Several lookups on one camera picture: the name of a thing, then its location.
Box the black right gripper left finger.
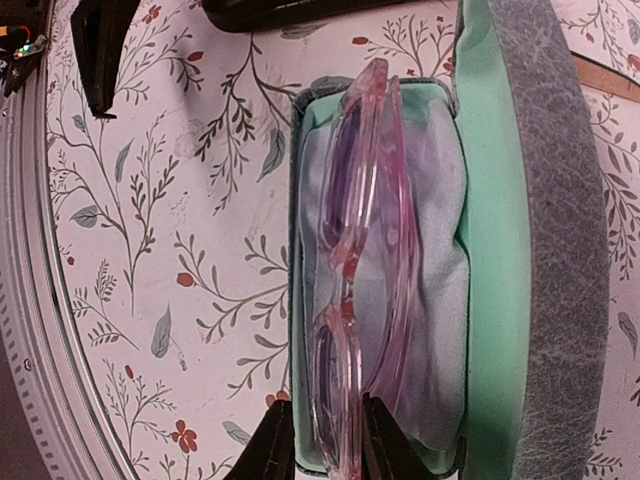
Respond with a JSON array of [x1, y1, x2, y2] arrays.
[[227, 400, 295, 480]]

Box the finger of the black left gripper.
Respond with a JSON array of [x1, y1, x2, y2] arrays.
[[71, 0, 135, 119]]

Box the front aluminium rail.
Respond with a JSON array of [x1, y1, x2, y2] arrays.
[[1, 60, 136, 479]]

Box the black glasses case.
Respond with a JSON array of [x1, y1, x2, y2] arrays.
[[199, 0, 451, 34]]

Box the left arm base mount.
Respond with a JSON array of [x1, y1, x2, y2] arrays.
[[1, 0, 52, 98]]

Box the clear purple glasses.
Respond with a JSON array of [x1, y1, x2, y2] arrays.
[[310, 58, 421, 479]]

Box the blue-grey cleaning cloth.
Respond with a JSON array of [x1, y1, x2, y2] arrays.
[[292, 101, 469, 450]]

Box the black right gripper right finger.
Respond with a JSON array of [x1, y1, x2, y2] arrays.
[[362, 393, 436, 480]]

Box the grey case green lining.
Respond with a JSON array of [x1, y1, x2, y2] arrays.
[[289, 0, 612, 480]]

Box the brown sunglasses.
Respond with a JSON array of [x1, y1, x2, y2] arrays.
[[571, 51, 640, 103]]

